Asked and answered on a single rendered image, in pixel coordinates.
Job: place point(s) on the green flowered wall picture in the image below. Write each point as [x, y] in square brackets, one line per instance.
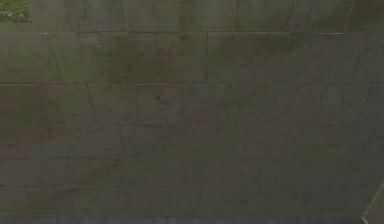
[12, 10]

